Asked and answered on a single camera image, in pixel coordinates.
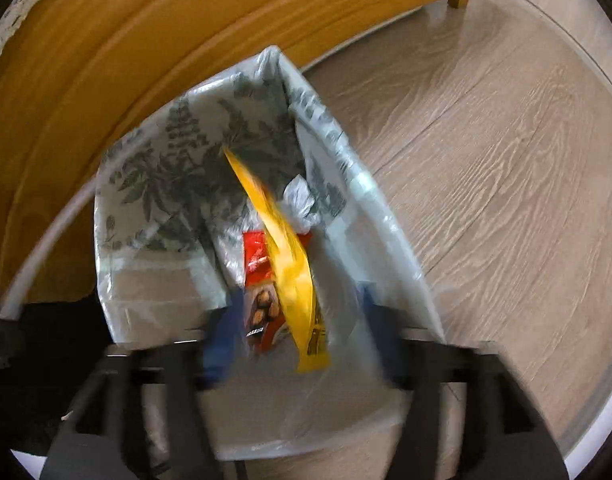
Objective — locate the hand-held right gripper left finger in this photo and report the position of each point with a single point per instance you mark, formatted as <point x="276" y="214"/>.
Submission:
<point x="220" y="347"/>

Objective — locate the crumpled white plastic scrap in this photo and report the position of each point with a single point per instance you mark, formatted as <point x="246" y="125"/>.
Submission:
<point x="298" y="200"/>

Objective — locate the leaf-print lined trash bin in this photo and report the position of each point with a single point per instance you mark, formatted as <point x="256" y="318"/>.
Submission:
<point x="186" y="185"/>

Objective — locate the wooden bed frame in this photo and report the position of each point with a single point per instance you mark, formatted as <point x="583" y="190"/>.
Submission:
<point x="111" y="35"/>

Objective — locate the red snack packet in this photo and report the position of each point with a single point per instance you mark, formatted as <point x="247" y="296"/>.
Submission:
<point x="256" y="260"/>

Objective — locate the grey slipper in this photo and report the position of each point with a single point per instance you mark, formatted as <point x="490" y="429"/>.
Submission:
<point x="36" y="255"/>

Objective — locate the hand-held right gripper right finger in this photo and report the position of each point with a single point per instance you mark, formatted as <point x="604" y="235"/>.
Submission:
<point x="383" y="345"/>

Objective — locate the yellow snack wrapper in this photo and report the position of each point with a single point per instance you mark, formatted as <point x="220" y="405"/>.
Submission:
<point x="291" y="280"/>

